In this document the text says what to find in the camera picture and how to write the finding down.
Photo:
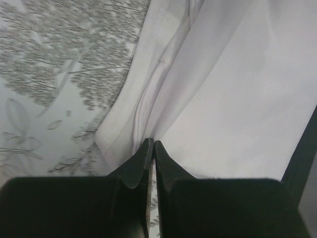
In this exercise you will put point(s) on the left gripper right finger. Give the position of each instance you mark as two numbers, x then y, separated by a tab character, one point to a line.
222	208

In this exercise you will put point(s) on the floral table mat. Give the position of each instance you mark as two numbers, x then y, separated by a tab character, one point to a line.
63	64

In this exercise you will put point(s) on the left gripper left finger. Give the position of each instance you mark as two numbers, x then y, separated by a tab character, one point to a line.
112	206

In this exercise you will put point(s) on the white t shirt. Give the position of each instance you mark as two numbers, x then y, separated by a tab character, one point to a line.
232	95

